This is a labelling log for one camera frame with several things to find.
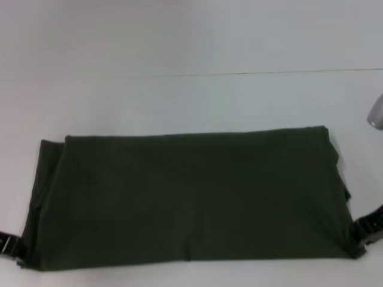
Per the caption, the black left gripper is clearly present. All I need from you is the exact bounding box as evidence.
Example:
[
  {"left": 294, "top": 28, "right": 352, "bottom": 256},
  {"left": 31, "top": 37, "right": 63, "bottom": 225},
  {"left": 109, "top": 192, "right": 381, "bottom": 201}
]
[{"left": 0, "top": 230, "right": 31, "bottom": 268}]

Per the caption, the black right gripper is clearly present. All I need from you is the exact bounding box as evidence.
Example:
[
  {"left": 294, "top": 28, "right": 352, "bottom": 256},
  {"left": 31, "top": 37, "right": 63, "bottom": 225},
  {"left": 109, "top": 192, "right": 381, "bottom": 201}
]
[{"left": 349, "top": 204, "right": 383, "bottom": 259}]

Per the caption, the dark green FREE t-shirt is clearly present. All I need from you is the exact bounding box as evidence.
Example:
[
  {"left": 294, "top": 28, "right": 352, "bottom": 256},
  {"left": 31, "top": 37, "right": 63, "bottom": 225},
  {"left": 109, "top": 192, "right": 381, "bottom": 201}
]
[{"left": 17, "top": 125, "right": 352, "bottom": 270}]

